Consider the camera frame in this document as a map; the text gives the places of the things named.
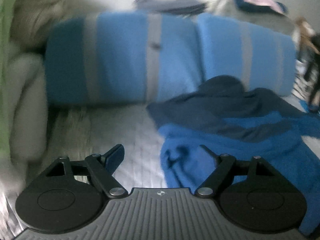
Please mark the brown plush toy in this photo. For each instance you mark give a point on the brown plush toy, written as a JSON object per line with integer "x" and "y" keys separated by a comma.
{"x": 303, "y": 30}

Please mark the light green blanket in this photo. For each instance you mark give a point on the light green blanket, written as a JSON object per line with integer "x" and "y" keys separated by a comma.
{"x": 3, "y": 55}

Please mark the blue fleece jacket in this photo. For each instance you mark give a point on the blue fleece jacket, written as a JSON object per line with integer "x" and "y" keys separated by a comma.
{"x": 250, "y": 140}

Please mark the black bag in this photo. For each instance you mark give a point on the black bag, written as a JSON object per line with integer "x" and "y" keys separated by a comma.
{"x": 312, "y": 75}

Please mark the dark grey folded clothes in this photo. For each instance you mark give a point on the dark grey folded clothes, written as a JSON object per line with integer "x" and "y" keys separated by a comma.
{"x": 175, "y": 5}

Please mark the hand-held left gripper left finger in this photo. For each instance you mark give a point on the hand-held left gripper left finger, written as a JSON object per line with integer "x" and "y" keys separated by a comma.
{"x": 115, "y": 157}

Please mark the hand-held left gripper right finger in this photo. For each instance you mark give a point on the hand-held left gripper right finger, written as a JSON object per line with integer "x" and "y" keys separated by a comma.
{"x": 220, "y": 170}

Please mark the white rolled comforter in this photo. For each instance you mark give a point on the white rolled comforter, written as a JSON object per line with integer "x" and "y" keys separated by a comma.
{"x": 27, "y": 85}

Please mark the white quilted lace-trimmed bedspread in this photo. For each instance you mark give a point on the white quilted lace-trimmed bedspread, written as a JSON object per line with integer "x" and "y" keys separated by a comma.
{"x": 125, "y": 135}

